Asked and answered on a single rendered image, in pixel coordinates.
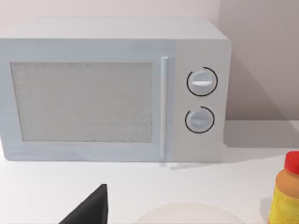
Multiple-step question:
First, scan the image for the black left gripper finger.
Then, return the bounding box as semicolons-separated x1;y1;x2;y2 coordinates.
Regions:
58;183;110;224

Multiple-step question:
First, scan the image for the pale microwave door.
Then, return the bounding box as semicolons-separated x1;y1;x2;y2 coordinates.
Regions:
0;38;176;163

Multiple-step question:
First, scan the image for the round white coaster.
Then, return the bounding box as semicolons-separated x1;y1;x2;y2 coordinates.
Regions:
136;202;246;224

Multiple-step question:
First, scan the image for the pale microwave oven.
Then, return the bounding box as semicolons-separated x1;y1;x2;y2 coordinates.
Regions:
0;17;232;164

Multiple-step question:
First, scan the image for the small pale microwave knob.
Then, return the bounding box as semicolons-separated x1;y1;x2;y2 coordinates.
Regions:
186;109;213;133

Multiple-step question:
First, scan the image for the large pale microwave knob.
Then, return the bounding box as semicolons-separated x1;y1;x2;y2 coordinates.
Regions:
188;70;216;95

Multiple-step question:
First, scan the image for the orange bottle with red cap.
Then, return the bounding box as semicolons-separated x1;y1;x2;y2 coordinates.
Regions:
268;151;299;224

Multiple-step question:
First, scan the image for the pale microwave door handle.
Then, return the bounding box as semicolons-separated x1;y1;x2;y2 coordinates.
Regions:
160;56;169;161

